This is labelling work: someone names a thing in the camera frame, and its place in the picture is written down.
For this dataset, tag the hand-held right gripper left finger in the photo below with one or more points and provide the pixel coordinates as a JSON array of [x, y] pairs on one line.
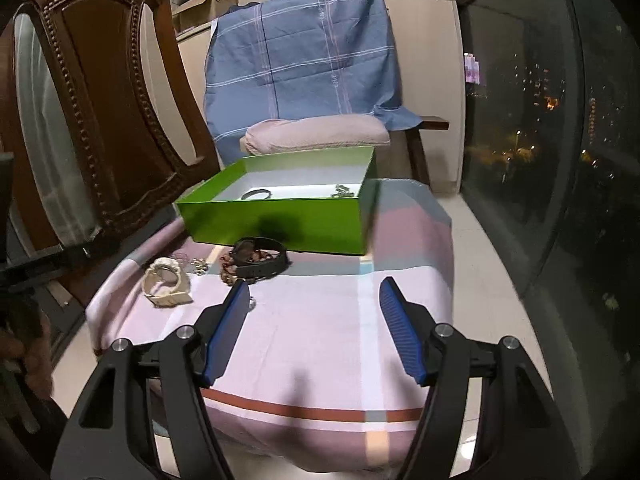
[[227, 330]]

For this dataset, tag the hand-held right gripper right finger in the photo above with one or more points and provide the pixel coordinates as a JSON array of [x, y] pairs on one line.
[[400, 335]]

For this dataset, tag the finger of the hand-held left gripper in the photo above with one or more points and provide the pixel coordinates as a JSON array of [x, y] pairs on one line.
[[85, 252]]

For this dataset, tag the green cardboard box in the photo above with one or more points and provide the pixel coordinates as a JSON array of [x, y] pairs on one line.
[[280, 225]]

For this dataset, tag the person's left hand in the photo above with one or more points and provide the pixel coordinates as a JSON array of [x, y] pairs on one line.
[[35, 365]]

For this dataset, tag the pink plaid tablecloth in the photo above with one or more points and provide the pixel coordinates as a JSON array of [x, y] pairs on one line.
[[325, 310]]

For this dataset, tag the carved wooden chair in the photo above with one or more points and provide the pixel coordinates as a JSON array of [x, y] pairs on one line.
[[95, 85]]

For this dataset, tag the wooden armchair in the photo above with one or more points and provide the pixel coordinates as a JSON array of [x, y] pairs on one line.
[[432, 122]]

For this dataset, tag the folded pink cloth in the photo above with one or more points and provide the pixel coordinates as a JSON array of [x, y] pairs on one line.
[[320, 132]]

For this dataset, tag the glass window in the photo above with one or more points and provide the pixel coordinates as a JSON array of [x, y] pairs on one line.
[[525, 110]]

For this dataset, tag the brown cardboard box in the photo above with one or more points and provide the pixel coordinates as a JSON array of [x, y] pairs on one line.
[[210, 5]]

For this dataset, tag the blue plaid cloth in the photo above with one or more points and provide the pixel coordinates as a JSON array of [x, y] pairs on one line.
[[300, 60]]

